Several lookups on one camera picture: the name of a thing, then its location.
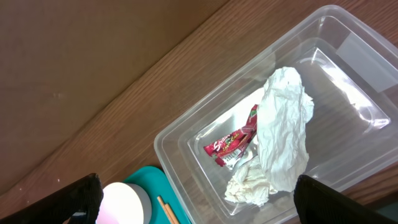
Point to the red snack wrapper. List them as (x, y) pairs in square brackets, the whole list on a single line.
[(228, 150)]

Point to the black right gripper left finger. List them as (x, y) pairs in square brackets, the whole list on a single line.
[(77, 203)]

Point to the wooden chopstick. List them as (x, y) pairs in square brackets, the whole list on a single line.
[(170, 214), (161, 202)]

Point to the teal plastic tray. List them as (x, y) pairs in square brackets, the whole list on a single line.
[(155, 183)]

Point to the small white tissue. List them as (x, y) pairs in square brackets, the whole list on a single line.
[(249, 185)]

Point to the pink shallow bowl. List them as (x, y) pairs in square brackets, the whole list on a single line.
[(124, 203)]

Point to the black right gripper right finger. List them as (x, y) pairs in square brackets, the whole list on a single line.
[(316, 203)]

